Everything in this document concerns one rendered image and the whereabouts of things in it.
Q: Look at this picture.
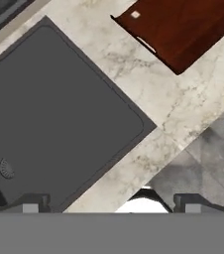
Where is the brown wooden tray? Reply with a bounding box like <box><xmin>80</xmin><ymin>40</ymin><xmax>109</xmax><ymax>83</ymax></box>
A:
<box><xmin>110</xmin><ymin>0</ymin><xmax>224</xmax><ymax>76</ymax></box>

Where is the round sink drain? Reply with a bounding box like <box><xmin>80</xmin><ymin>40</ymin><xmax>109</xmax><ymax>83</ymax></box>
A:
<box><xmin>0</xmin><ymin>158</ymin><xmax>15</xmax><ymax>181</ymax></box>

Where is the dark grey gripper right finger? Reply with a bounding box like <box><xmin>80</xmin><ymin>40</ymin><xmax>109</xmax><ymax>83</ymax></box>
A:
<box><xmin>172</xmin><ymin>193</ymin><xmax>224</xmax><ymax>214</ymax></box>

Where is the dark grey sink basin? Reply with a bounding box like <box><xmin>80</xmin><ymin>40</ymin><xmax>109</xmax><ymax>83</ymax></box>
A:
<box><xmin>0</xmin><ymin>15</ymin><xmax>158</xmax><ymax>214</ymax></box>

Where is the white round object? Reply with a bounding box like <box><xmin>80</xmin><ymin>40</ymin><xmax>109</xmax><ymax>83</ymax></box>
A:
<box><xmin>115</xmin><ymin>187</ymin><xmax>173</xmax><ymax>214</ymax></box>

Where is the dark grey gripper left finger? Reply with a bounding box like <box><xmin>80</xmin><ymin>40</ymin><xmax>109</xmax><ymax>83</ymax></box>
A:
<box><xmin>0</xmin><ymin>192</ymin><xmax>52</xmax><ymax>214</ymax></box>

